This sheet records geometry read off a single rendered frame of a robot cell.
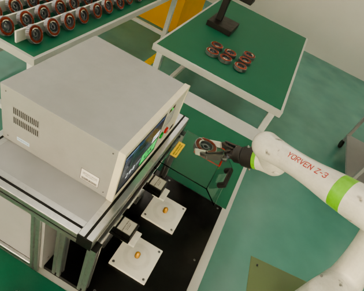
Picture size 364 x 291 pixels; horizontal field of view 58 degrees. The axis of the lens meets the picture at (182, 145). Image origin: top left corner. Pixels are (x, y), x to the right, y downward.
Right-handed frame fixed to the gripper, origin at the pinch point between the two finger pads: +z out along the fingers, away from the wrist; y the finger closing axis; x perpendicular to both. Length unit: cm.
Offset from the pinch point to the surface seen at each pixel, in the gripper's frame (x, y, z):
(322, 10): 35, 465, 97
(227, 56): 22, 120, 60
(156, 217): -16.8, -37.6, 0.1
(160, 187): -2.5, -36.0, -3.2
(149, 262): -23, -54, -10
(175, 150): 11.8, -29.2, -7.6
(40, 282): -16, -85, 8
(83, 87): 44, -60, -3
